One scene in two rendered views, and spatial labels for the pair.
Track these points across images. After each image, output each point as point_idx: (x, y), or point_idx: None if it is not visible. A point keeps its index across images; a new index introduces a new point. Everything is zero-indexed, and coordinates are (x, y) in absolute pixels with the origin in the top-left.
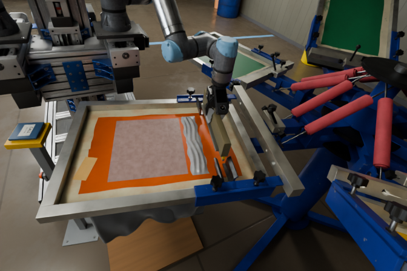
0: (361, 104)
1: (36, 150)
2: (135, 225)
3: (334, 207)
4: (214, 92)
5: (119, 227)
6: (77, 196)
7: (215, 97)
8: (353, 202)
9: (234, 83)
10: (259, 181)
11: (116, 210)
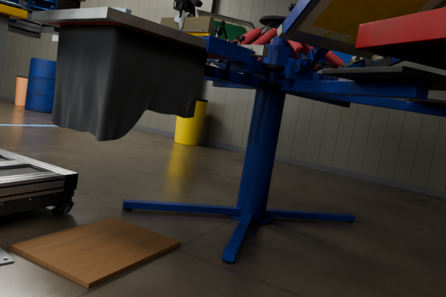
0: (272, 32)
1: (2, 32)
2: (139, 109)
3: (289, 24)
4: None
5: (125, 108)
6: None
7: None
8: (297, 4)
9: None
10: (242, 36)
11: (159, 28)
